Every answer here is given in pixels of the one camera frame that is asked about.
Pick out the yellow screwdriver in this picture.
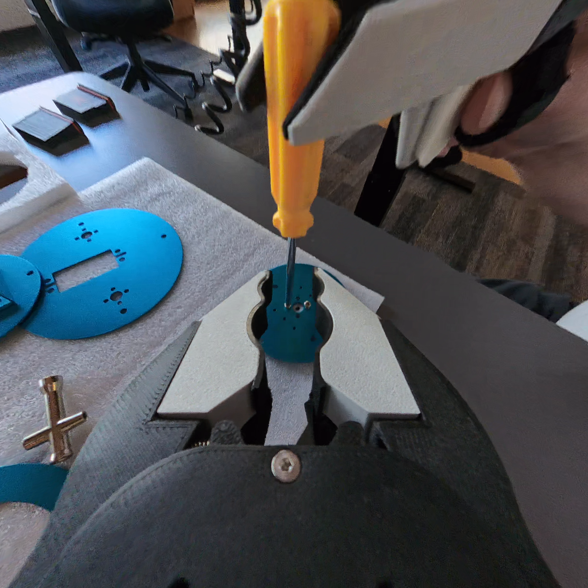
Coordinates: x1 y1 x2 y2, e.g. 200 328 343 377
262 0 343 307

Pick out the small black box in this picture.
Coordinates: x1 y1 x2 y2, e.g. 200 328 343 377
53 84 121 128
13 107 89 156

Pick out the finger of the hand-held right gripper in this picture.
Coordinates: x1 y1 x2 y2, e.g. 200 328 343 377
234 43 271 114
281 0 565 147

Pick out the coiled black cable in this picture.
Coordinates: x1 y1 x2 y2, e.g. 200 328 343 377
175 0 258 136

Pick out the person's right hand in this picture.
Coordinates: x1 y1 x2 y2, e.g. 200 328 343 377
439 23 588 223

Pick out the small blue round plate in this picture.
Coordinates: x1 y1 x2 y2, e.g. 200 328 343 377
259 263 344 364

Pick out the large blue plate with cutout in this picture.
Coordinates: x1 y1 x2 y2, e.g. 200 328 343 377
21 208 183 341

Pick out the person's dark cloth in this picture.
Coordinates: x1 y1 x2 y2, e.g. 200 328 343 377
478 278 579 322

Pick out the black desk frame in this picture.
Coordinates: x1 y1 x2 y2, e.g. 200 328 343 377
354 115 478 228

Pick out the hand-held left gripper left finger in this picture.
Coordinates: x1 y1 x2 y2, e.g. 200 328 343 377
156 270 273 430

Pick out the blue disc with square bracket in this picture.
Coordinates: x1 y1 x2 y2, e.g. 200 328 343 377
0 255 42 338

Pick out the dark teal ring plate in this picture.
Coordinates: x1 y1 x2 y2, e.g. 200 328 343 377
0 463 70 511

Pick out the white foam block with hole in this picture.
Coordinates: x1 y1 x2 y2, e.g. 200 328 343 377
0 133 80 230

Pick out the metal cross wrench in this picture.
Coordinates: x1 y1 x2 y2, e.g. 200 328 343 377
23 375 88 465

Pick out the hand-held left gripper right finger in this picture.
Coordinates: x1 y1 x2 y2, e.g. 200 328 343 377
315 269 422 438

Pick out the white foam sheet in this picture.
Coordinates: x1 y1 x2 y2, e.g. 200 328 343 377
0 157 386 588

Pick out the black office chair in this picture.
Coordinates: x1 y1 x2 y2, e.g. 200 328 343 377
51 0 194 115

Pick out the person's white shirt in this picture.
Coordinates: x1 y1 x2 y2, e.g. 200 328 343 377
556 303 588 343

